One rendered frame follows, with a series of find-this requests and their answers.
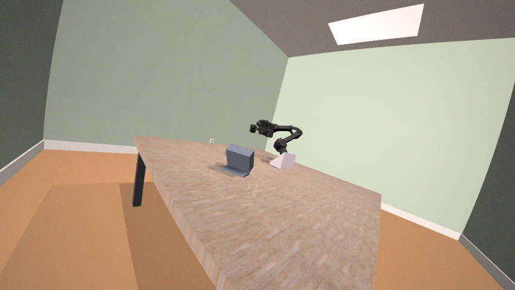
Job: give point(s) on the grey sloped panel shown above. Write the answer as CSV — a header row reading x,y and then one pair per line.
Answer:
x,y
240,160

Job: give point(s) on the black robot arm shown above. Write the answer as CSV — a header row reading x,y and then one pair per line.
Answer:
x,y
281,144

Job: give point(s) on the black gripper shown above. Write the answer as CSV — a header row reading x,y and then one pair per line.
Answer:
x,y
262,130

